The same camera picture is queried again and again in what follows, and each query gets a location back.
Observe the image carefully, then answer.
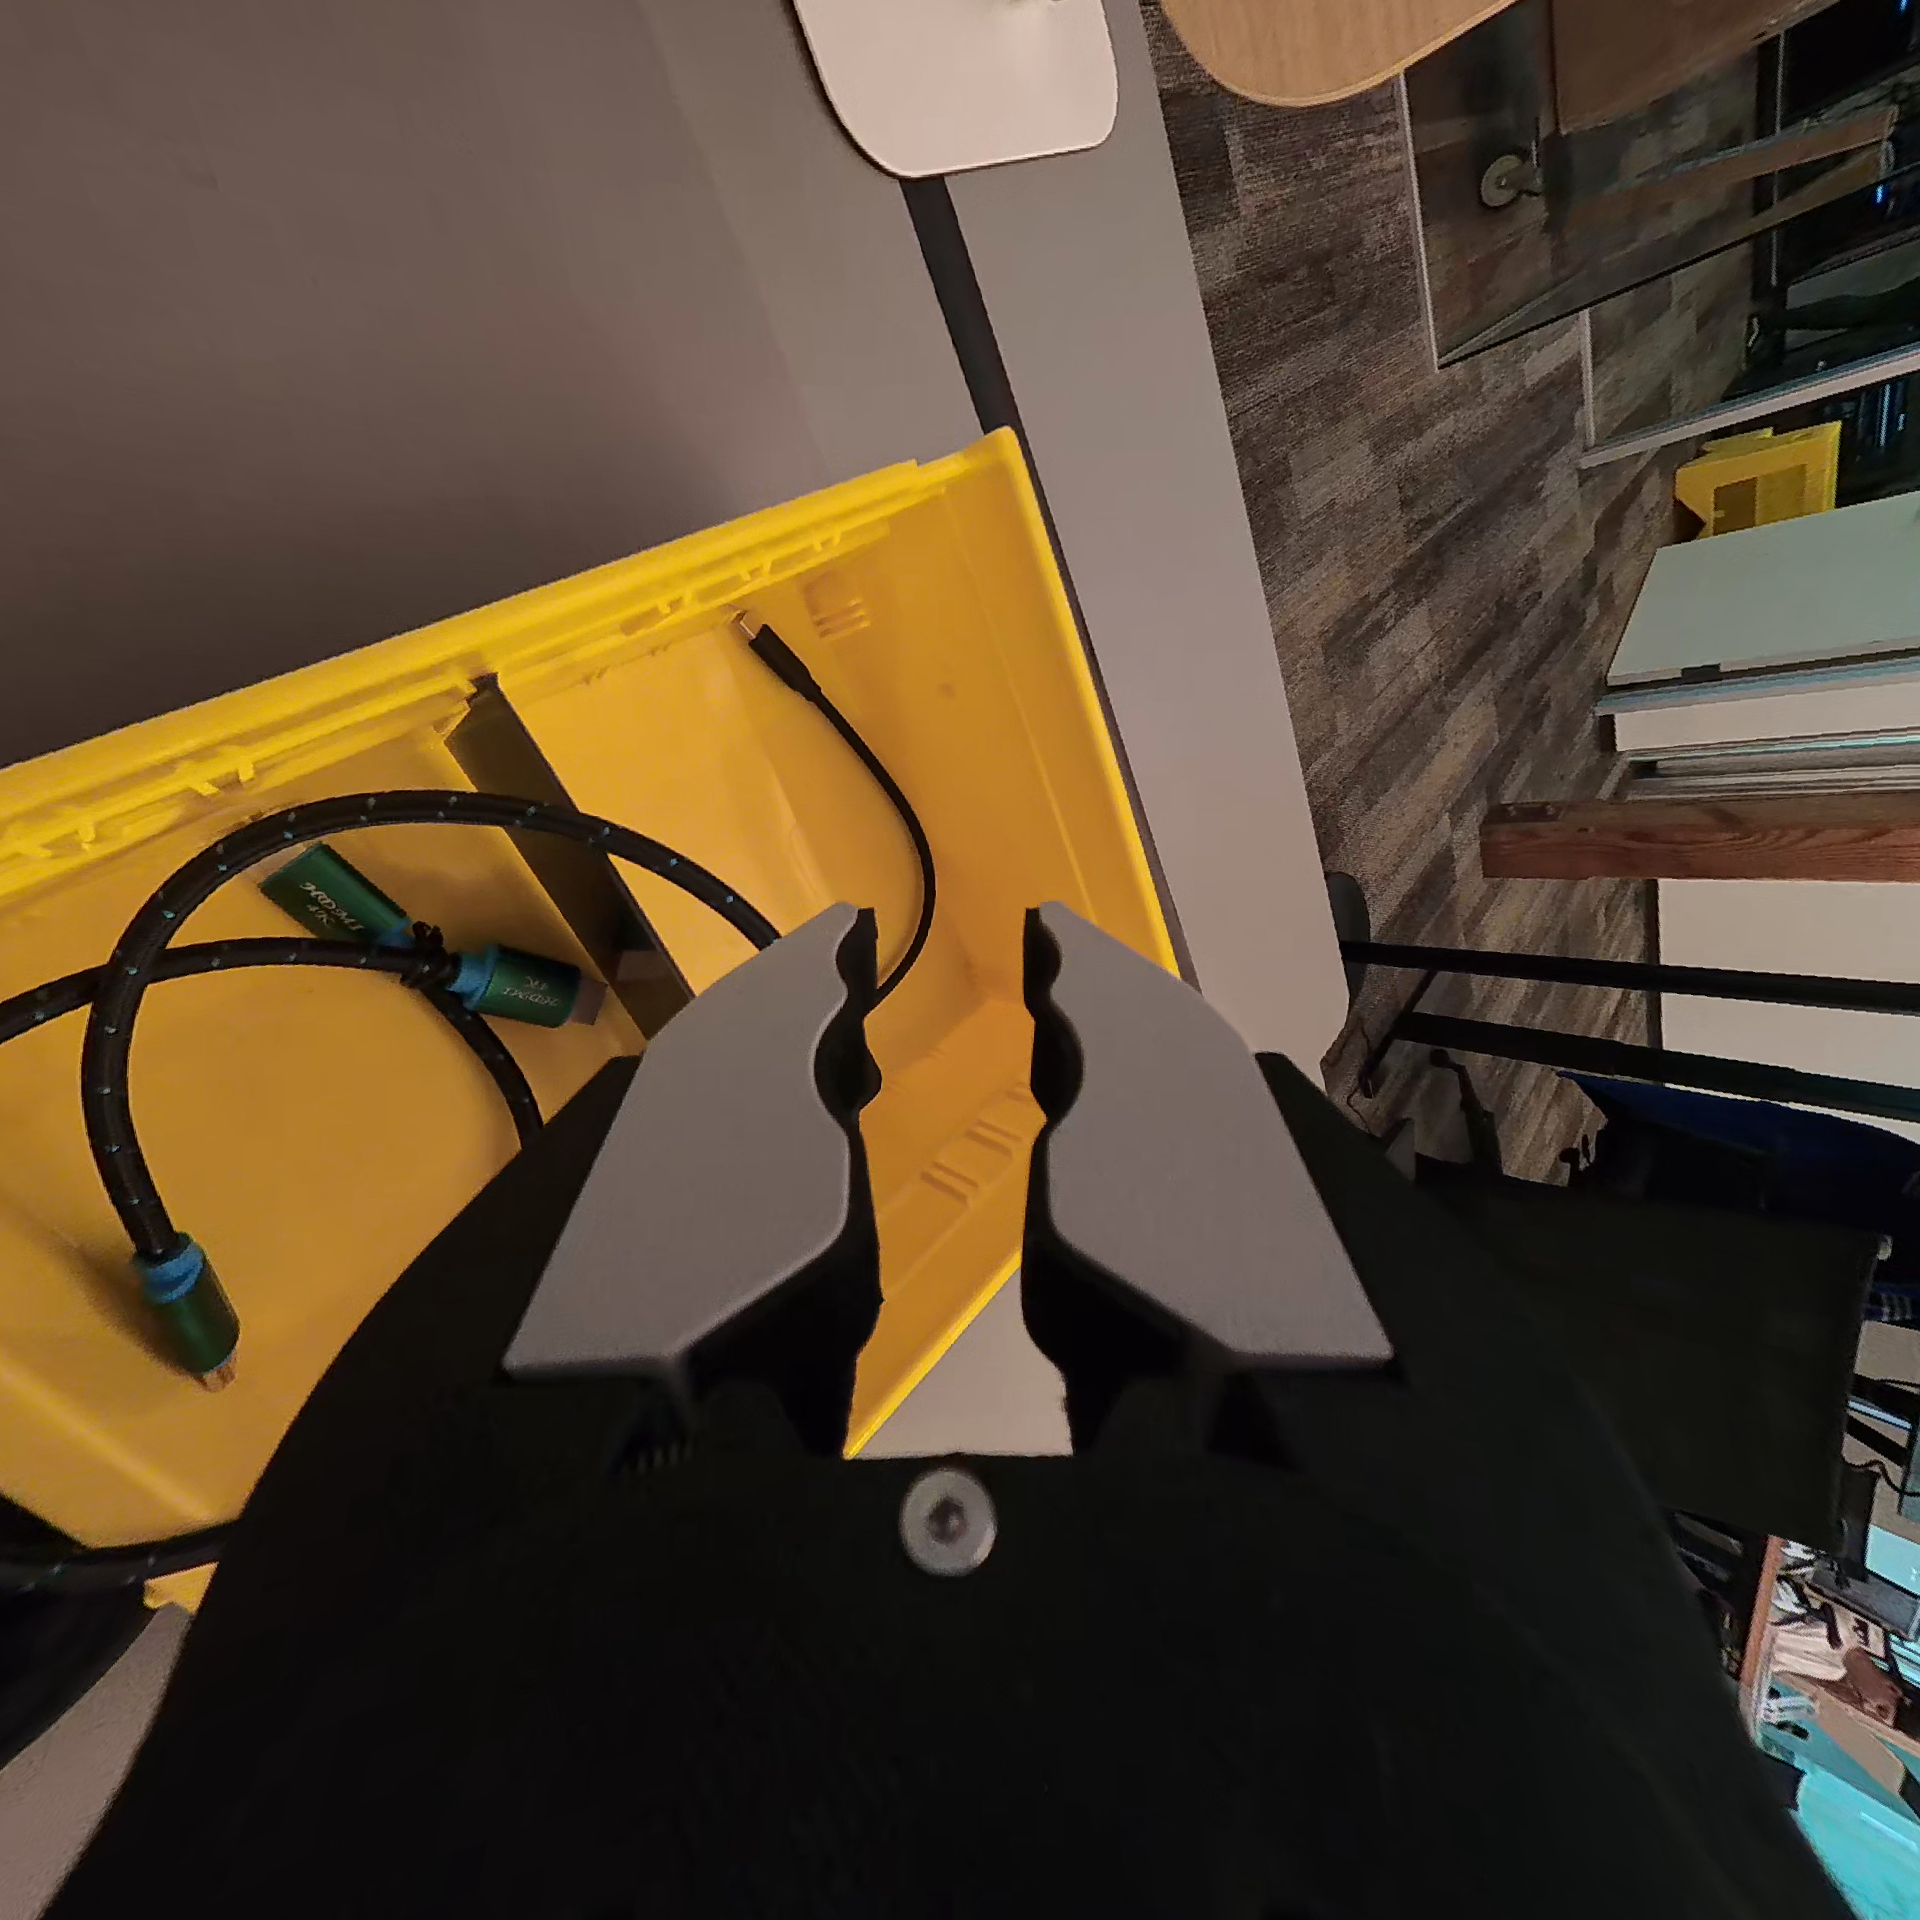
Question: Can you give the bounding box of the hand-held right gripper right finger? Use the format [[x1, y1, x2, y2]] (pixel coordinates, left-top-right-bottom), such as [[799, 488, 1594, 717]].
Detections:
[[1020, 904, 1397, 1455]]

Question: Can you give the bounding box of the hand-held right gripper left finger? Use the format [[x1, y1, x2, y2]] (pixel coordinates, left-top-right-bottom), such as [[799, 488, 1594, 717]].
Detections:
[[502, 904, 885, 1456]]

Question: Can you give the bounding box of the yellow plastic storage bin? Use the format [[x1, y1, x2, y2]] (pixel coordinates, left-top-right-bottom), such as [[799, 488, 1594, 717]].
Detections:
[[1669, 420, 1844, 545], [0, 428, 1190, 1617]]

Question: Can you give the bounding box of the black bin divider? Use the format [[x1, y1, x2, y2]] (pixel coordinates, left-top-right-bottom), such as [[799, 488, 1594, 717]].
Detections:
[[440, 675, 701, 1040]]

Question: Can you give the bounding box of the black bag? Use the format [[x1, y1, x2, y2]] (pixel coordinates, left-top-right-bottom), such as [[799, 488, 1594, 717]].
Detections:
[[1410, 1072, 1895, 1555]]

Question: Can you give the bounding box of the wooden beam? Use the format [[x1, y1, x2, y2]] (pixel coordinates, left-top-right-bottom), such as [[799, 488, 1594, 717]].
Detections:
[[1478, 800, 1920, 888]]

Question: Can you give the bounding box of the white cabinet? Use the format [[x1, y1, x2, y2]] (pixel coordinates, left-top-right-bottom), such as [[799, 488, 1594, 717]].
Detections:
[[1602, 492, 1920, 783]]

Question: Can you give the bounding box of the glass board on casters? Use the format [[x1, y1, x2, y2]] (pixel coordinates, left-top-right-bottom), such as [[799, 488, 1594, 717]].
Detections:
[[1402, 0, 1920, 373]]

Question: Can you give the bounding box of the instruction sign on white stand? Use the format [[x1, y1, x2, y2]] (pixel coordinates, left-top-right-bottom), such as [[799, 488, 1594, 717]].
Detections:
[[791, 0, 1528, 178]]

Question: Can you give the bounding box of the thin black cable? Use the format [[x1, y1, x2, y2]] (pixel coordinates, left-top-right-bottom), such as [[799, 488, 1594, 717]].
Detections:
[[728, 611, 942, 1004]]

